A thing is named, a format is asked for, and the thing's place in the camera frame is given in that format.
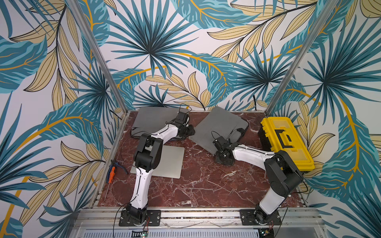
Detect grey laptop sleeve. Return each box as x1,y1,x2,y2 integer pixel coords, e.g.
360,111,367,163
189,107,249,154

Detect grey zippered laptop bag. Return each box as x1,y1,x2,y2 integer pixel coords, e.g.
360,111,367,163
131,107,188,139

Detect silver laptop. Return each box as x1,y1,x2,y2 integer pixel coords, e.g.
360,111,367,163
130,145,186,179

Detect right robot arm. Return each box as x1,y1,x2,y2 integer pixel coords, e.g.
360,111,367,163
213,136,304,225

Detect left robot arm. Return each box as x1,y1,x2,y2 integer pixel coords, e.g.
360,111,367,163
121,111,195,226

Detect yellow black toolbox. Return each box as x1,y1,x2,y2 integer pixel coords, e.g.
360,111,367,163
258,117,316,173

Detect white ventilation grille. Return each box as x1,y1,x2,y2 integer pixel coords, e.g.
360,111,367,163
79,229,260,238

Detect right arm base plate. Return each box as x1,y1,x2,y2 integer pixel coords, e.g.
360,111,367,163
239,209,281,226

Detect orange handled screwdriver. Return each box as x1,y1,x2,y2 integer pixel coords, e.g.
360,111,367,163
105,163,116,199

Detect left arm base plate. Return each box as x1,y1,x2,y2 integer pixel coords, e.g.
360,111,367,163
118,210,161,227

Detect aluminium front rail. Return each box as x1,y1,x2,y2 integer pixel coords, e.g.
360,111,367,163
73,207,325,230

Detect left aluminium frame post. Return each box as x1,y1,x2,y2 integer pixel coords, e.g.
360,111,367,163
66,0,128,115

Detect aluminium frame post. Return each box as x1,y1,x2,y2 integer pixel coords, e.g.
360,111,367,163
66,0,128,115
265,0,339,116

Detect right aluminium frame post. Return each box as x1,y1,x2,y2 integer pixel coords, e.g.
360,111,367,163
265,0,339,116

